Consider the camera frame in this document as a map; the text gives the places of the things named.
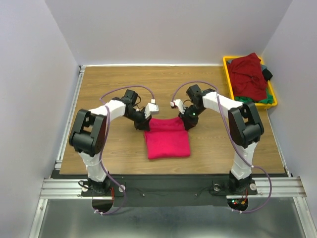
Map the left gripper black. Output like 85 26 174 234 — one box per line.
124 108 152 132

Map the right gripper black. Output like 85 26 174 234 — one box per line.
178 104 205 131

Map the pink t shirt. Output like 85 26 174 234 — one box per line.
144 117 191 160

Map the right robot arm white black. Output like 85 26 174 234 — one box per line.
170 84 264 193

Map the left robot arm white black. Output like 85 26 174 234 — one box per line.
69 87 159 195

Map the dark red t shirt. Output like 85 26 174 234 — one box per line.
227 53 267 102

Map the yellow plastic bin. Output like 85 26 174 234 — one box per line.
222 56 278 110

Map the green t shirt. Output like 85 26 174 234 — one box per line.
233 86 273 104

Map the black garment in bin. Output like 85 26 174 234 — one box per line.
261 64 273 82

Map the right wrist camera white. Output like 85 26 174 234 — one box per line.
170 99 187 115

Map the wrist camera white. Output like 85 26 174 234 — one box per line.
170 99 187 115
144 103 159 119

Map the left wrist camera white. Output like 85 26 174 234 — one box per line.
144 103 159 119

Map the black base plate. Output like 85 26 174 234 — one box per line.
78 174 258 212

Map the aluminium frame rail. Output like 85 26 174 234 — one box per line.
40 177 306 199

